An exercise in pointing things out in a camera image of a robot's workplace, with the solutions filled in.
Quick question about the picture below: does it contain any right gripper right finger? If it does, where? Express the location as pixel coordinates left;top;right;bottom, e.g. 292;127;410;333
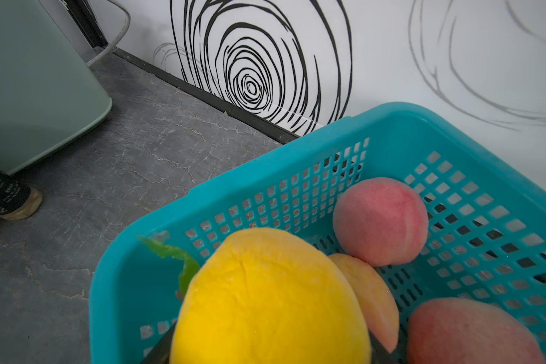
369;332;398;364

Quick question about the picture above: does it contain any yellow pepper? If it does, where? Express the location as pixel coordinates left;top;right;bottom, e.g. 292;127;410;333
138;227;372;364

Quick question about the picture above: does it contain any orange peach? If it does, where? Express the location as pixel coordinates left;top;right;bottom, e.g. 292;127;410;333
329;253;400;353

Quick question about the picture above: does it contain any pink peach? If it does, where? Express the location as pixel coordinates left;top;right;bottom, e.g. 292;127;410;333
333;177;429;267
406;298;546;363

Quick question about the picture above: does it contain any mint green toaster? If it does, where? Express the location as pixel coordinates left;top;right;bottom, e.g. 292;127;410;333
0;1;112;174

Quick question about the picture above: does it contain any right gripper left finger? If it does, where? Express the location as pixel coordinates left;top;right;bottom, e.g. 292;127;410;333
140;323;176;364

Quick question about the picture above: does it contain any black cap spice bottle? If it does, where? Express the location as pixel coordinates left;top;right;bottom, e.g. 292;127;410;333
0;171;43;221

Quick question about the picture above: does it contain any teal plastic basket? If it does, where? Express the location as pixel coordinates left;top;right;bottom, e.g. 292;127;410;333
89;103;546;363

